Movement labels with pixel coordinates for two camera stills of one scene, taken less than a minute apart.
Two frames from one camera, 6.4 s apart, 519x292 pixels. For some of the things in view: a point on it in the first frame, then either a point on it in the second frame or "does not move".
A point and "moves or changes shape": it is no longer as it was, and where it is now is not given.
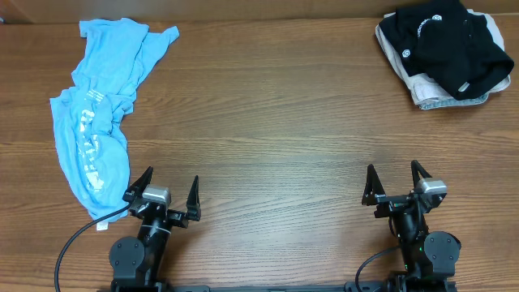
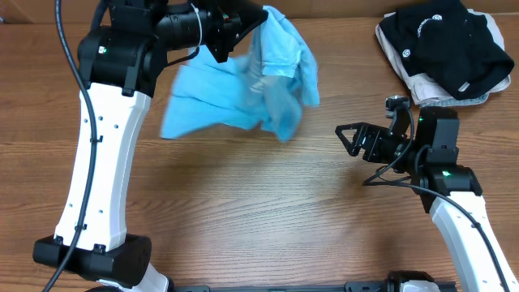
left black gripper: [163, 212] → [221, 31]
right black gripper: [399, 203] → [374, 142]
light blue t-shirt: [91, 142] moves or changes shape
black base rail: [349, 287] does not move
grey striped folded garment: [442, 102] does not move
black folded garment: [444, 40] does not move
